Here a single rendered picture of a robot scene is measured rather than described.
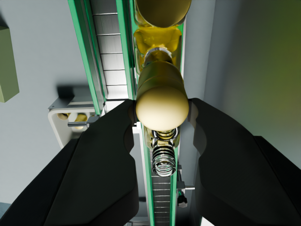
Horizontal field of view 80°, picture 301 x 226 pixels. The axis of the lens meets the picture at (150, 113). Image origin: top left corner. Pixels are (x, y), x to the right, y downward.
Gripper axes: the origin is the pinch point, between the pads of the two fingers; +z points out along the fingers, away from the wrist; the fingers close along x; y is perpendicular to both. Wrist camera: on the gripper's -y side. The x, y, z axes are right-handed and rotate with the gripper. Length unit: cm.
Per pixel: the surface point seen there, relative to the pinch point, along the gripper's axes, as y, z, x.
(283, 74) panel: 1.0, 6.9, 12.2
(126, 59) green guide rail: 3.5, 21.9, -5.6
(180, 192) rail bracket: 41.1, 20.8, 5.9
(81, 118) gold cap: 27, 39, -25
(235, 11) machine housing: -2.9, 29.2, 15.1
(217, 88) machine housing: 14.4, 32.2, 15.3
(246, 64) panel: 2.5, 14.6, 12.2
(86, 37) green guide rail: -0.1, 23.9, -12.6
